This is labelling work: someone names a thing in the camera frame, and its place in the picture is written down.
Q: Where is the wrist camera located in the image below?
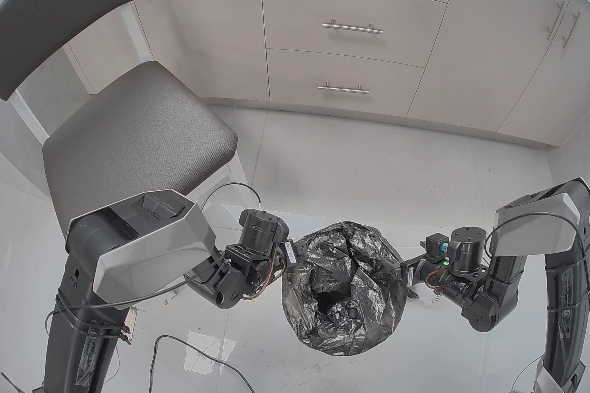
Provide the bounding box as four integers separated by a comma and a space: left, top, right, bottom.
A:
420, 234, 451, 265
272, 218, 291, 245

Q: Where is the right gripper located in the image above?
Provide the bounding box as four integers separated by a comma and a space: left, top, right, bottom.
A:
400, 259, 446, 291

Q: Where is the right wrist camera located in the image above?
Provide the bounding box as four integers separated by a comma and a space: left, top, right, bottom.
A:
420, 234, 451, 265

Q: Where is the grey padded chair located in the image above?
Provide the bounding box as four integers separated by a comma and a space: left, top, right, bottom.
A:
0, 0, 259, 240

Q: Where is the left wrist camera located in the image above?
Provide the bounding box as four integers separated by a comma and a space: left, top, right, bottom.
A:
272, 218, 291, 245

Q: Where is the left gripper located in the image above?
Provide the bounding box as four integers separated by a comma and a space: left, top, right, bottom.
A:
276, 238, 298, 278

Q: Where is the black plastic bag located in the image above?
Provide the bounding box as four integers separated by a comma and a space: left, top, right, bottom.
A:
281, 220, 408, 357

